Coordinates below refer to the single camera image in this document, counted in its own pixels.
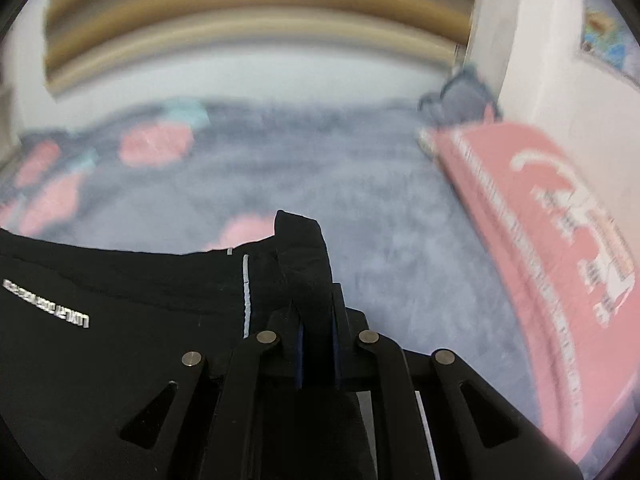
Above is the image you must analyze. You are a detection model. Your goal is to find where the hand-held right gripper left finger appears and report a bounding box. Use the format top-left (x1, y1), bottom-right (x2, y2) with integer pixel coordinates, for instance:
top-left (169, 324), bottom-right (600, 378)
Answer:
top-left (75, 305), bottom-right (306, 480)

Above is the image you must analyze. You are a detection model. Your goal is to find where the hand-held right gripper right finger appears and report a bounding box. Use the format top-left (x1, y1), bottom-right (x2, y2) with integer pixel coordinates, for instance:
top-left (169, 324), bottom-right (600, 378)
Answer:
top-left (330, 283), bottom-right (586, 480)

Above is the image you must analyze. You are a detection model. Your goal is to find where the black hooded jacket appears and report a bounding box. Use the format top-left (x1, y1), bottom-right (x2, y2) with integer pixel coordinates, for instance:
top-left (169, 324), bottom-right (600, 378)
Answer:
top-left (0, 209), bottom-right (441, 480)

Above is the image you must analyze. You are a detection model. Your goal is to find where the grey floral blanket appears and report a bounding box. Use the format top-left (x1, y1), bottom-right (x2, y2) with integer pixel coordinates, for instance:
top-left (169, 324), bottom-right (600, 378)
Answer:
top-left (0, 99), bottom-right (556, 466)

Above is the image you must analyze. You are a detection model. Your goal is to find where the pink printed pillow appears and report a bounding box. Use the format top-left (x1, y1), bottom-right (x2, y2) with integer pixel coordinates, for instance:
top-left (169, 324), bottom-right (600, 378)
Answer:
top-left (419, 119), bottom-right (640, 467)

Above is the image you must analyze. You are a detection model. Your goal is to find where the grey pillow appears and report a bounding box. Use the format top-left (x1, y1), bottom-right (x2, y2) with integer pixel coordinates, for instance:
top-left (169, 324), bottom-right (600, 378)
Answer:
top-left (417, 62), bottom-right (505, 130)

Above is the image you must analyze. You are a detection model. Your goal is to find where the brown striped window blind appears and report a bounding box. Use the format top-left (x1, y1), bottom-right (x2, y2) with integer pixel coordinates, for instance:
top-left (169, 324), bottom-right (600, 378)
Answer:
top-left (42, 0), bottom-right (480, 97)

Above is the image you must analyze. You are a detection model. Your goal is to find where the colourful wall map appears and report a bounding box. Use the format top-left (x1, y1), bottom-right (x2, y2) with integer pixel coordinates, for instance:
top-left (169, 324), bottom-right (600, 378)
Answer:
top-left (579, 6), bottom-right (640, 87)

